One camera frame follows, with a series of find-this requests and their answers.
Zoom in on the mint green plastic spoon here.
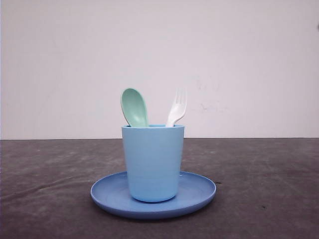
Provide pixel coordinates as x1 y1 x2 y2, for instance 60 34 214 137
121 88 149 127

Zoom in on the blue plastic plate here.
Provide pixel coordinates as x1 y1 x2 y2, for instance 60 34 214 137
90 171 217 220

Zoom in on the light blue plastic cup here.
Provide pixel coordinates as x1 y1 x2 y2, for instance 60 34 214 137
122 124 185 202

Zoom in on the white plastic fork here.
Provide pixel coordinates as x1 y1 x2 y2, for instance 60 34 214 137
165 88 187 127

